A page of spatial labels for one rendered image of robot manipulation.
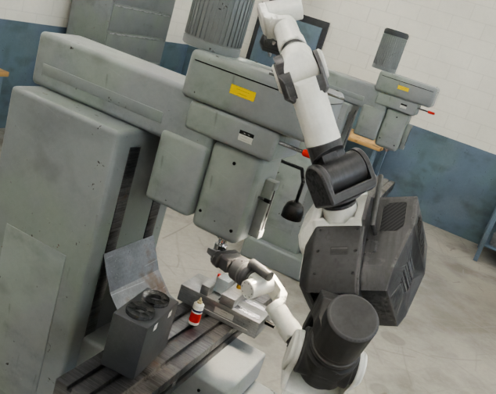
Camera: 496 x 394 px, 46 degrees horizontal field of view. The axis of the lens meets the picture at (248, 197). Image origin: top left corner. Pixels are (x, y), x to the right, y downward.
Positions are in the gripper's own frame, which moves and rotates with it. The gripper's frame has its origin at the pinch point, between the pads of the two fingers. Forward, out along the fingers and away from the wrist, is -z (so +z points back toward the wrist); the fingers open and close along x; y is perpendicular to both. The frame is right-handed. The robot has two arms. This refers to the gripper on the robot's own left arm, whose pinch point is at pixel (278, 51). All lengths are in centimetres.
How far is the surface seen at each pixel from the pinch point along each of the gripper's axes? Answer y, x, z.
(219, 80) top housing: -14.9, -14.6, -1.5
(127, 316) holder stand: -93, -14, -8
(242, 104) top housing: -19.9, -5.0, -1.8
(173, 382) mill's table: -107, 4, -27
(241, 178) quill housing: -39.2, 1.4, -15.0
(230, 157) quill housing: -34.1, -4.3, -13.5
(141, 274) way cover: -78, -29, -63
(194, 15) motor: 3.6, -30.6, -0.5
